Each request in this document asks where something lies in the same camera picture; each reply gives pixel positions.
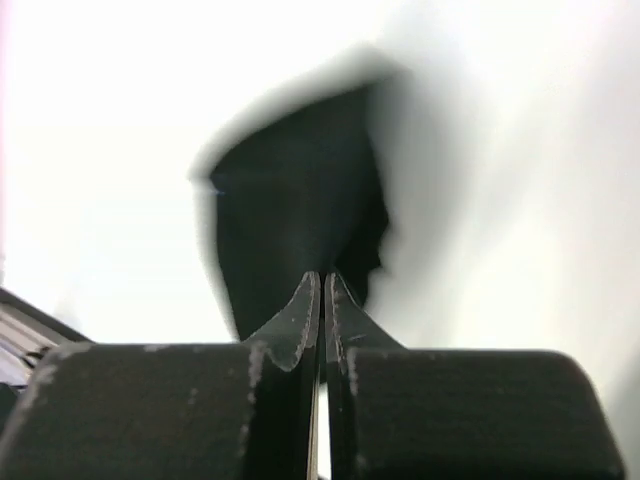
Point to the black t shirt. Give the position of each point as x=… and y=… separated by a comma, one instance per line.
x=300, y=194

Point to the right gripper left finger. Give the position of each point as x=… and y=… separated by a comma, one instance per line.
x=180, y=411

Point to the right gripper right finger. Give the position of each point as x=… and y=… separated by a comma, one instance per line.
x=399, y=413

